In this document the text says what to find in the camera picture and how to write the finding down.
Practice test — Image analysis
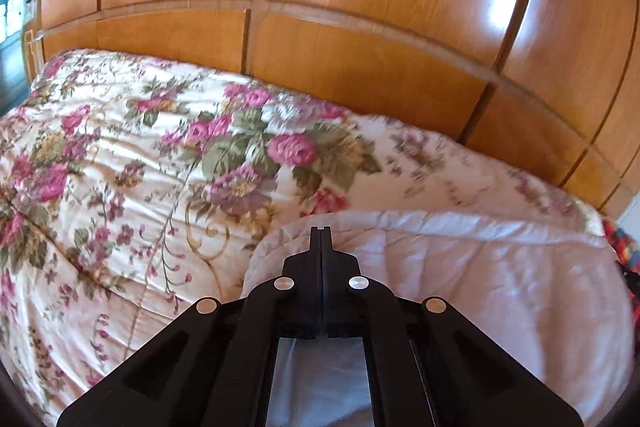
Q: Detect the wooden wardrobe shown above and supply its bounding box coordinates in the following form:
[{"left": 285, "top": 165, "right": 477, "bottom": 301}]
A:
[{"left": 22, "top": 0, "right": 640, "bottom": 220}]

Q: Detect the colourful plaid cloth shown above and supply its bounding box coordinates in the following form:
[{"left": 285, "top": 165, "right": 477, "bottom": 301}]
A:
[{"left": 602, "top": 218, "right": 640, "bottom": 323}]

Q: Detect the white quilted puffer jacket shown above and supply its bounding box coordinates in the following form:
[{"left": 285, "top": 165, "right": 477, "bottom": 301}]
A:
[{"left": 242, "top": 209, "right": 636, "bottom": 427}]

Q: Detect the wooden glass-door cabinet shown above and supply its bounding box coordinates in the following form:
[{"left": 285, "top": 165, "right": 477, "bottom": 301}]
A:
[{"left": 0, "top": 0, "right": 46, "bottom": 112}]

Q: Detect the floral bedspread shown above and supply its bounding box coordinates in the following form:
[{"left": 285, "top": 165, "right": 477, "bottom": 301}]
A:
[{"left": 0, "top": 49, "right": 608, "bottom": 427}]

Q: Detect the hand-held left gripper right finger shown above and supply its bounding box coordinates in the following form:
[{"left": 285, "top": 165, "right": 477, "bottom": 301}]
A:
[{"left": 324, "top": 227, "right": 583, "bottom": 427}]

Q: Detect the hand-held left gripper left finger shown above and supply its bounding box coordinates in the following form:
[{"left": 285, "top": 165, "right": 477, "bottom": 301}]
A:
[{"left": 57, "top": 227, "right": 325, "bottom": 427}]

